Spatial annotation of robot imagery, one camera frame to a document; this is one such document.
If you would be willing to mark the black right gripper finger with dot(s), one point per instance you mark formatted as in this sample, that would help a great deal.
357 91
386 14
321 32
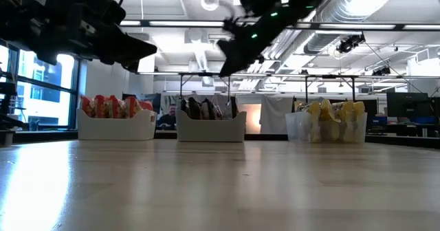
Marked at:
235 59

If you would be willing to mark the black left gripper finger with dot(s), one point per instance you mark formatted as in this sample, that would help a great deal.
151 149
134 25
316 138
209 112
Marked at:
130 49

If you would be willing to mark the silver snack packet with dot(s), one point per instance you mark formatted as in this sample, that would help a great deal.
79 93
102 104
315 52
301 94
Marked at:
234 108

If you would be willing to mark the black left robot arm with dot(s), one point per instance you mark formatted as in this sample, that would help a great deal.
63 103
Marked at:
20 24

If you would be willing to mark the black overhead light bar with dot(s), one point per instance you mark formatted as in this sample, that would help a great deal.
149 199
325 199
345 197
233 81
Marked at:
192 23

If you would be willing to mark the white hanging sheet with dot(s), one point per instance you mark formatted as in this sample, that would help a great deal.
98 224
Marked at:
275 115

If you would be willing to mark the grey plastic bin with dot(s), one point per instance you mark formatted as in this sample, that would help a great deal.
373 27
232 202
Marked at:
209 131

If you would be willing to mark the person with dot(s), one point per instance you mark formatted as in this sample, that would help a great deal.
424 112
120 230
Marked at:
169 117

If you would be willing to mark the white plastic bin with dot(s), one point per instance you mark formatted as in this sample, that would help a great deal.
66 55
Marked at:
117 129

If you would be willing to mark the clear plastic bin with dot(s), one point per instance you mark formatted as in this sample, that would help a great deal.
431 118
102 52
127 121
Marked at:
299 128

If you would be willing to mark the black ceiling spotlight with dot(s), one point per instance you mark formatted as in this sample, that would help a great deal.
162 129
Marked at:
350 43

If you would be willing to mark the black background monitor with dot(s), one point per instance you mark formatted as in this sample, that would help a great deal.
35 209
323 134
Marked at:
407 105

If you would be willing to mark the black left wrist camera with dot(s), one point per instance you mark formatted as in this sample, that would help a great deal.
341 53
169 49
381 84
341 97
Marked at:
108 7

